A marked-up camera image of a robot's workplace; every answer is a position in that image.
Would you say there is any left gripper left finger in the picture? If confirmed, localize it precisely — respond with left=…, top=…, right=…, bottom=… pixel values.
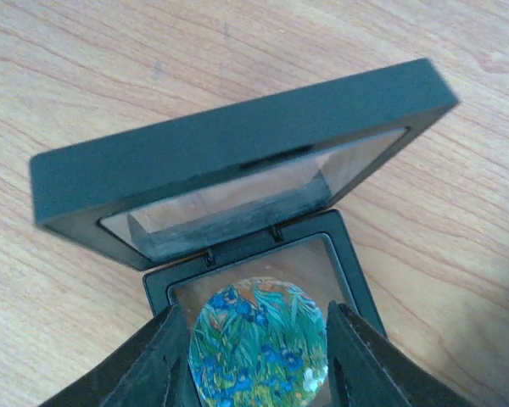
left=42, top=305, right=195, bottom=406

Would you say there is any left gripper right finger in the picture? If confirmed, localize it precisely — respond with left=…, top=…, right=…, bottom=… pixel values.
left=327, top=302, right=473, bottom=407

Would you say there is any round floral brooch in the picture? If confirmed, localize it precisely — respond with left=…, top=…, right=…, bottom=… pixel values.
left=189, top=277, right=328, bottom=406

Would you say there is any black display case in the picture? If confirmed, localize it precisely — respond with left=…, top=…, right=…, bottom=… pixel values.
left=28, top=57, right=461, bottom=407

